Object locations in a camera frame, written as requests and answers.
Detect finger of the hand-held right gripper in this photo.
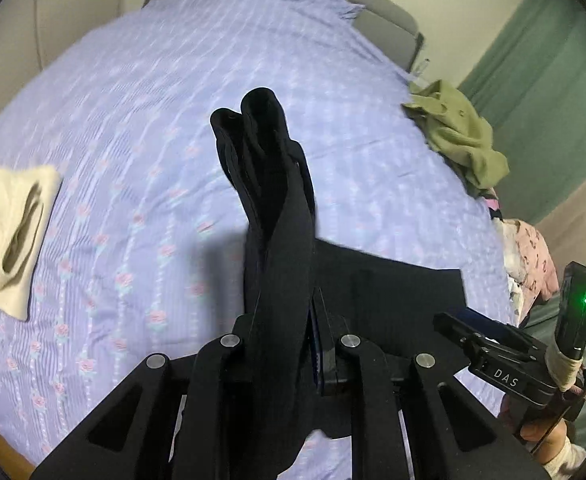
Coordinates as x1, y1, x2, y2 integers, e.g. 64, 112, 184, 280
432, 312, 511, 363
456, 307, 537, 350

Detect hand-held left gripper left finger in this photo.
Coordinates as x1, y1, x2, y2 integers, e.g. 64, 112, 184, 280
30, 312, 255, 480

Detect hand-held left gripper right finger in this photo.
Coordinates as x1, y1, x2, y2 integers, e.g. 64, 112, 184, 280
308, 287, 550, 480

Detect black pants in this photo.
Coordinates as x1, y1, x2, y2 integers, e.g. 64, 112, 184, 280
209, 87, 467, 480

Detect person's right forearm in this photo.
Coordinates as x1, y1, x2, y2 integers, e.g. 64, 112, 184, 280
537, 434, 586, 477

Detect person's right hand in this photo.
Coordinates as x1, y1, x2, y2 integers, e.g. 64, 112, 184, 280
520, 411, 570, 457

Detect pink printed jacket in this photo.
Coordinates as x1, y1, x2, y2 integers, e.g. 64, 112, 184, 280
502, 219, 560, 307

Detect pink garment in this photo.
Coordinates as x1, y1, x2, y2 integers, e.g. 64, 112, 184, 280
482, 187, 505, 222

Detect beige curtain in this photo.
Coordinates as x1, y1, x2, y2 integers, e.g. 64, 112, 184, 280
532, 147, 586, 283

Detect olive green jacket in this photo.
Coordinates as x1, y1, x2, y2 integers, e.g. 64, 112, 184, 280
401, 80, 510, 197

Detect bed with purple sheet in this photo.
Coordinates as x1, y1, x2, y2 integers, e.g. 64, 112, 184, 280
0, 0, 520, 480

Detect folded cream cloth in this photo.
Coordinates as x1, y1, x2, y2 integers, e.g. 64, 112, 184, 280
0, 163, 64, 322

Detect grey padded headboard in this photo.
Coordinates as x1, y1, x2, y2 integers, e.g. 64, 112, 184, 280
142, 0, 425, 72

